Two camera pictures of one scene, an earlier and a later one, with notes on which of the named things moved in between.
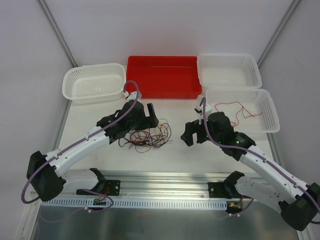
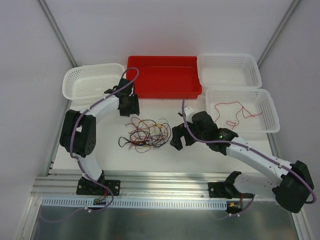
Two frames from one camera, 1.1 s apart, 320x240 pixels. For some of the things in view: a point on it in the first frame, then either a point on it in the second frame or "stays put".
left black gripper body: (147, 120) to (128, 106)
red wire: (245, 113) stays put
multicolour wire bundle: (143, 140) stays put
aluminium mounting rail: (147, 184) stays put
